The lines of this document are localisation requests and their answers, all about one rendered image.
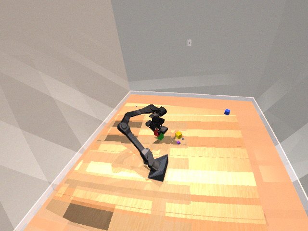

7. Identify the small blue block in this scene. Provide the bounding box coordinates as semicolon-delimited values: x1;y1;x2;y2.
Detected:
224;109;231;115

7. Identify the yellow cube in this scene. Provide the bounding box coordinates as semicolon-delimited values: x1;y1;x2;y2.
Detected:
175;131;182;139

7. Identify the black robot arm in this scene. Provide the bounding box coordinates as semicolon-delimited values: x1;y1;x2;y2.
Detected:
117;104;167;172

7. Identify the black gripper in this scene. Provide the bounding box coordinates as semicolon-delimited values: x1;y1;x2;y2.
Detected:
145;120;168;135

